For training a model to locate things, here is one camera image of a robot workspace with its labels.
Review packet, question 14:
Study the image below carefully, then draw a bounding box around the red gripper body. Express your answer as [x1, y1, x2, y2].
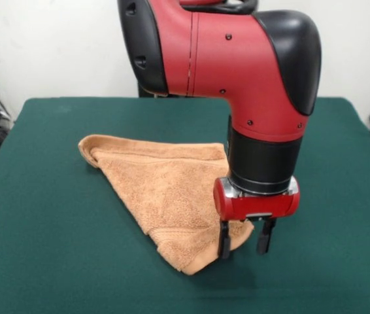
[212, 177, 301, 223]

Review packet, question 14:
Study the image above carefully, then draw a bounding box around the dark green table cloth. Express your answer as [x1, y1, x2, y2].
[0, 96, 370, 314]

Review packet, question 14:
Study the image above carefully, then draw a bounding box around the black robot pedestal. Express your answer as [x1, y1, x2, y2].
[137, 0, 260, 99]

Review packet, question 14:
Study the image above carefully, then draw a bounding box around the tan terry towel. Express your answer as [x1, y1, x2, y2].
[77, 133, 256, 275]

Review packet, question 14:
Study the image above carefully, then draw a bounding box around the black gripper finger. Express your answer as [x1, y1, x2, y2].
[218, 220, 232, 260]
[256, 218, 277, 256]

